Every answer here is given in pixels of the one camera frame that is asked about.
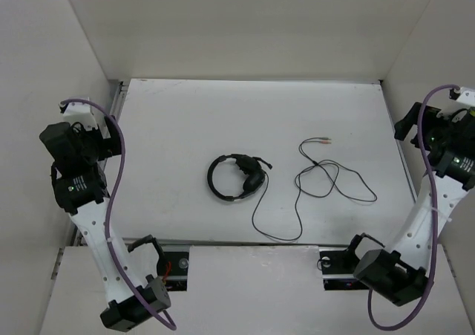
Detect black headphones with cable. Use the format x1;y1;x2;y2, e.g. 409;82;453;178
206;137;378;243

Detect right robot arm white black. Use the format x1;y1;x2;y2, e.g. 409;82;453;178
318;107;474;307

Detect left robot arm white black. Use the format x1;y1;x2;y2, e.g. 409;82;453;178
39;120;177;333

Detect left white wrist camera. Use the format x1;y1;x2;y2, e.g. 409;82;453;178
59;102;109;137

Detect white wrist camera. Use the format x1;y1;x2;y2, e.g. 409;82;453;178
449;85;475;108
59;102;109;137

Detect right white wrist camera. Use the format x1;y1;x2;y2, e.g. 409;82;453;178
449;85;475;108

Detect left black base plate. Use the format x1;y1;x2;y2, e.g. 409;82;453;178
157;251;189;292

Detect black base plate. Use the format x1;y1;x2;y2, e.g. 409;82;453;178
157;251;189;292
317;248;368;291

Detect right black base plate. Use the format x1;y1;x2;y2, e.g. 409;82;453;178
317;248;368;291

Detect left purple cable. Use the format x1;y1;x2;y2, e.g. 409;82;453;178
60;97;177;331

